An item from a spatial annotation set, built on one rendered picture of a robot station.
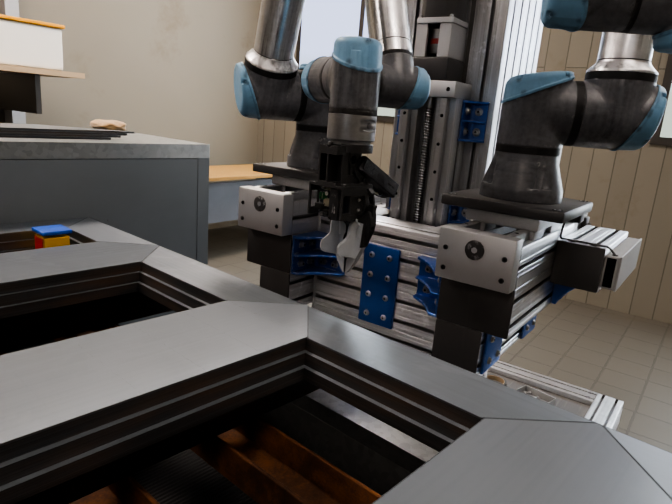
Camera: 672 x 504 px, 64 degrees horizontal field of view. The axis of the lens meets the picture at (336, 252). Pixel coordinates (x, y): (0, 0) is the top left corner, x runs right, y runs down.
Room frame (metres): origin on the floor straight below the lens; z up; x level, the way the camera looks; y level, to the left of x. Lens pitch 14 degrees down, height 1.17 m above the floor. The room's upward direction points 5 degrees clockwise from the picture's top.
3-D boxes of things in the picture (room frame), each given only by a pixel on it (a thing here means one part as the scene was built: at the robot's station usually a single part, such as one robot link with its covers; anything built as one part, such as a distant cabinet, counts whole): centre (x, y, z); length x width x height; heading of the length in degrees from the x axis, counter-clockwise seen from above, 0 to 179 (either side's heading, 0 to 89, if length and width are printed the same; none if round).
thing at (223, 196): (4.48, 0.90, 0.33); 1.21 x 0.62 x 0.66; 145
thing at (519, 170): (1.04, -0.34, 1.09); 0.15 x 0.15 x 0.10
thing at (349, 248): (0.85, -0.02, 0.96); 0.06 x 0.03 x 0.09; 139
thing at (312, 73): (0.96, 0.02, 1.22); 0.11 x 0.11 x 0.08; 25
